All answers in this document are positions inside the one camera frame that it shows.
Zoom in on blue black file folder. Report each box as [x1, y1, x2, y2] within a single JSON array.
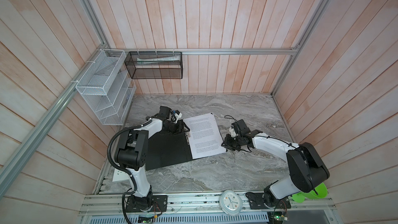
[[146, 130, 193, 171]]

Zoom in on white printed paper stack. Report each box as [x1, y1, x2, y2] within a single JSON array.
[[183, 112, 227, 160]]

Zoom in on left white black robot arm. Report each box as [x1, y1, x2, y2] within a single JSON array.
[[107, 106, 192, 209]]

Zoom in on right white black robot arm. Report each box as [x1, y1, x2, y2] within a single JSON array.
[[222, 130, 330, 208]]

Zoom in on white round clock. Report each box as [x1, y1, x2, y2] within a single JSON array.
[[219, 190, 243, 216]]

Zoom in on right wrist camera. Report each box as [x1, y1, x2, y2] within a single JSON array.
[[231, 119, 251, 136]]

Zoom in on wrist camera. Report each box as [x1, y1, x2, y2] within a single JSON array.
[[170, 110, 182, 123], [231, 119, 251, 136]]

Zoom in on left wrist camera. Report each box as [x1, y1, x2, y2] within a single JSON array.
[[170, 110, 182, 123]]

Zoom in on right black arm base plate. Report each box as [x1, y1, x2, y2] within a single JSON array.
[[245, 192, 291, 209]]

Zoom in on black mesh wall basket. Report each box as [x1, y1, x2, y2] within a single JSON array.
[[124, 51, 183, 80]]

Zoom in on black corrugated cable conduit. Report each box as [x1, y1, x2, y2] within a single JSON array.
[[106, 124, 153, 224]]

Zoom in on white wall socket plate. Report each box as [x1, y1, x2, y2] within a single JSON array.
[[112, 169, 130, 182]]

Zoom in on white wire mesh shelf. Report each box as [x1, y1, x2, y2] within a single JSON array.
[[76, 49, 136, 125]]

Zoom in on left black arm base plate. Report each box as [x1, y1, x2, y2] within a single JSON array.
[[124, 195, 168, 213]]

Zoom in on aluminium front rail frame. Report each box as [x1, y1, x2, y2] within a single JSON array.
[[77, 191, 343, 224]]

